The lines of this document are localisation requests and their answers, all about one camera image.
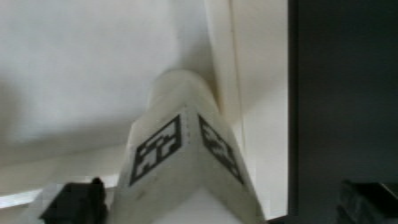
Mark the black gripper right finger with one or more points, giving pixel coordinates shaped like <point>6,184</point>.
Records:
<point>369,203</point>

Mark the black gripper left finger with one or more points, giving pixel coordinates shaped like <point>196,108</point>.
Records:
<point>68,204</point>

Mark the white table leg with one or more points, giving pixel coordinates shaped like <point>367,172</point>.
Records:
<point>184,160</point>

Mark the white square tabletop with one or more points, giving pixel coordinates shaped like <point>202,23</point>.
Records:
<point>86,49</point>

